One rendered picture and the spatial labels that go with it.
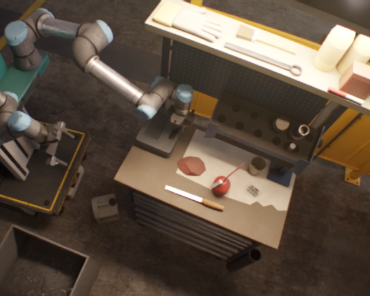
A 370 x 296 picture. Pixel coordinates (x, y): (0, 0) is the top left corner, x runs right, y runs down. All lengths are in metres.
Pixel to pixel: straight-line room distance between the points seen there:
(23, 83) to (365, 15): 1.54
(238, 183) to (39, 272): 1.39
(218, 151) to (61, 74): 2.08
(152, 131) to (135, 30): 2.19
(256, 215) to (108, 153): 1.55
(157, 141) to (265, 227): 0.71
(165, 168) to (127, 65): 1.88
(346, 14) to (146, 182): 1.17
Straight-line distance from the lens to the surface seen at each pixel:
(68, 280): 2.23
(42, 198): 2.37
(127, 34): 3.67
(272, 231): 1.66
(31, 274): 2.30
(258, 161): 1.71
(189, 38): 1.12
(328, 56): 1.14
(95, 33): 1.47
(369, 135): 2.72
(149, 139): 1.65
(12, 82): 1.83
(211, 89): 1.55
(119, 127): 2.89
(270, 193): 1.72
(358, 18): 0.90
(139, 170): 1.64
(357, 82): 1.13
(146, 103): 1.33
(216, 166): 1.70
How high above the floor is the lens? 2.46
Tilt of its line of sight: 61 degrees down
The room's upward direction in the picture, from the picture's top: 12 degrees clockwise
